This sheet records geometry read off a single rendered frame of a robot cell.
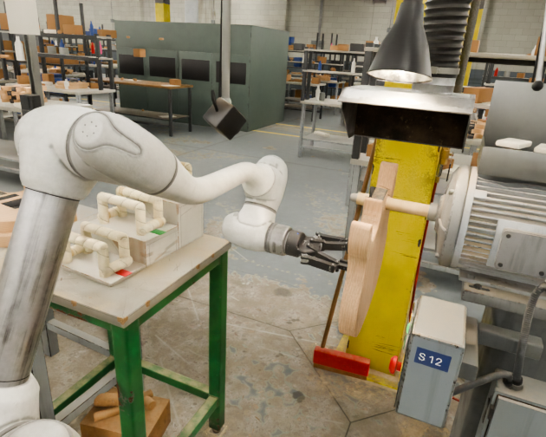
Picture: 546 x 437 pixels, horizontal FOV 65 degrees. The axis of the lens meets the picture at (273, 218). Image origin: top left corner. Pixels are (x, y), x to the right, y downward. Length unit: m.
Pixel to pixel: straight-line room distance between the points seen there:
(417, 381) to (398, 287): 1.32
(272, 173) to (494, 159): 0.57
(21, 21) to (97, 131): 1.89
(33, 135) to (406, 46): 0.74
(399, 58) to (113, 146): 0.58
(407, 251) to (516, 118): 1.11
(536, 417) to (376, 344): 1.37
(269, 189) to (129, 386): 0.69
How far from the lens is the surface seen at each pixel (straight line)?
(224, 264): 1.62
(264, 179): 1.22
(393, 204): 1.13
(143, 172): 0.81
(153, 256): 1.46
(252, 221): 1.23
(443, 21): 1.13
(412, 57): 0.96
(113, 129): 0.77
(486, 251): 1.05
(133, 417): 1.45
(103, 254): 1.35
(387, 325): 2.34
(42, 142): 0.90
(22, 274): 0.94
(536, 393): 1.18
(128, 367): 1.32
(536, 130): 1.18
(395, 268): 2.18
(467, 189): 1.04
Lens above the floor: 1.60
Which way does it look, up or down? 21 degrees down
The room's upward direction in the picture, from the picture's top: 3 degrees clockwise
